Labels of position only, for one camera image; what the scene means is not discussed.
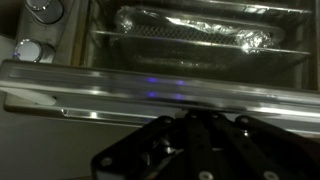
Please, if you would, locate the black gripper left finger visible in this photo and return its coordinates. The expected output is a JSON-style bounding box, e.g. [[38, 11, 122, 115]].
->
[[90, 116, 187, 180]]

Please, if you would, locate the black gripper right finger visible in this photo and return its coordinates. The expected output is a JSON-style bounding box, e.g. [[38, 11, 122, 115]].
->
[[199, 111, 320, 180]]

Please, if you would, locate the oven glass door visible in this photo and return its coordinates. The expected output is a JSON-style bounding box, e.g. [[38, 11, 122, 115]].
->
[[0, 60, 320, 136]]

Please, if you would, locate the silver toaster oven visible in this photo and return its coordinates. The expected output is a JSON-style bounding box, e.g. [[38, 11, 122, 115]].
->
[[14, 0, 319, 91]]

